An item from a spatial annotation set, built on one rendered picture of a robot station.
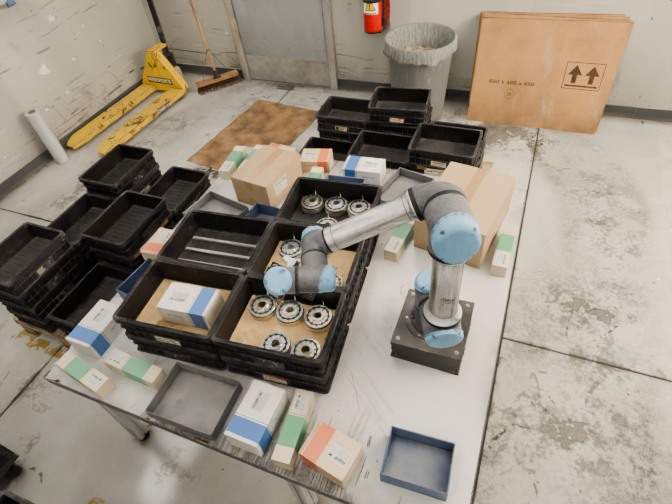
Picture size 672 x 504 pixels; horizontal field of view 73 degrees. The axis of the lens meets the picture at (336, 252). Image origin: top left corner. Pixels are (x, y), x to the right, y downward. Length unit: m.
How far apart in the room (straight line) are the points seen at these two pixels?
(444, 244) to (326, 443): 0.75
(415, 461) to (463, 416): 0.22
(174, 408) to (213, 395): 0.14
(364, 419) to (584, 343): 1.50
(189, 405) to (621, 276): 2.47
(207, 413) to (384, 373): 0.64
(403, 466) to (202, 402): 0.73
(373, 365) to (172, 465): 1.21
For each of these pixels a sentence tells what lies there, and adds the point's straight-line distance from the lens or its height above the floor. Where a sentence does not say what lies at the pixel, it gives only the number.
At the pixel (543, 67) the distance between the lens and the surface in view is 4.16.
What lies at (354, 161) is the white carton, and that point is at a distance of 2.42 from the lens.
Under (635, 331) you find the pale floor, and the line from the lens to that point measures 2.94.
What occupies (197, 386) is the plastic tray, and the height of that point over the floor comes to 0.70.
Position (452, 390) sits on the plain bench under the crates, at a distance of 1.69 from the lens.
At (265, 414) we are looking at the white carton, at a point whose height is 0.79.
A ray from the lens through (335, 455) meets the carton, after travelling 1.52.
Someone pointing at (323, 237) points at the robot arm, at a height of 1.29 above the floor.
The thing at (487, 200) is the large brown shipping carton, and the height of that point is 0.90.
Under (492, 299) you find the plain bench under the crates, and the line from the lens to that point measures 1.92.
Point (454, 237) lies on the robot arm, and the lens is 1.11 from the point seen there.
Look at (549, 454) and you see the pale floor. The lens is 2.44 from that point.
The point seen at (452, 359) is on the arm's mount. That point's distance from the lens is 1.63.
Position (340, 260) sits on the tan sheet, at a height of 0.83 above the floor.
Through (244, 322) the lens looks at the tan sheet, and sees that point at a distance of 1.74.
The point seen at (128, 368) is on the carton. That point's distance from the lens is 1.90.
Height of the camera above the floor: 2.20
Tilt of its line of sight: 46 degrees down
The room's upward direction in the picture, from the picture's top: 8 degrees counter-clockwise
